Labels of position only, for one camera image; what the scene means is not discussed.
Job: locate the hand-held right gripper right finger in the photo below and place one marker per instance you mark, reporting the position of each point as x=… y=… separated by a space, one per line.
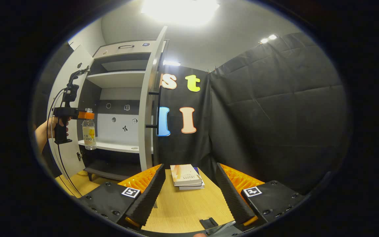
x=230 y=194

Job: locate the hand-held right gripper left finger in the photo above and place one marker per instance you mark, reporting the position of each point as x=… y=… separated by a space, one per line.
x=150 y=194

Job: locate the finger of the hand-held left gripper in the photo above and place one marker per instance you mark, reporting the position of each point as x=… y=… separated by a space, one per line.
x=86 y=115

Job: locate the clear bottle yellow label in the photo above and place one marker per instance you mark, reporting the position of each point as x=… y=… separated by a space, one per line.
x=89 y=133

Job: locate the grey cabinet door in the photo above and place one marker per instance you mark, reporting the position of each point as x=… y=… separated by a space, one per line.
x=145 y=98
x=69 y=158

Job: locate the grey cabinet with shelves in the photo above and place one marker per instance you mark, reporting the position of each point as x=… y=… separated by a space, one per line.
x=117 y=79

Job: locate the white book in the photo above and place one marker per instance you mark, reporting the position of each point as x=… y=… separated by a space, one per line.
x=192 y=187

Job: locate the blue book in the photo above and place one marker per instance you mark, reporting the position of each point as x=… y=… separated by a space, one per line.
x=197 y=171

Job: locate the beige cover book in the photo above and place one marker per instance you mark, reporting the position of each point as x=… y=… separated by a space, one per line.
x=186 y=174

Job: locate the ceiling light strip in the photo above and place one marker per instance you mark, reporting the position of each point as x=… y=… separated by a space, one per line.
x=171 y=63

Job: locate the large ceiling light panel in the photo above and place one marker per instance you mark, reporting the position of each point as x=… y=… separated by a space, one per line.
x=179 y=11

